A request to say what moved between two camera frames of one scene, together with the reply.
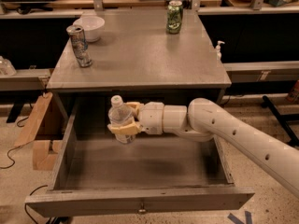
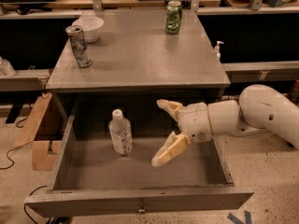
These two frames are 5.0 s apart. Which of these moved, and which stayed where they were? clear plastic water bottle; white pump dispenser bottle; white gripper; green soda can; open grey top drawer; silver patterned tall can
Moved: clear plastic water bottle; white gripper
Stayed: white pump dispenser bottle; green soda can; silver patterned tall can; open grey top drawer
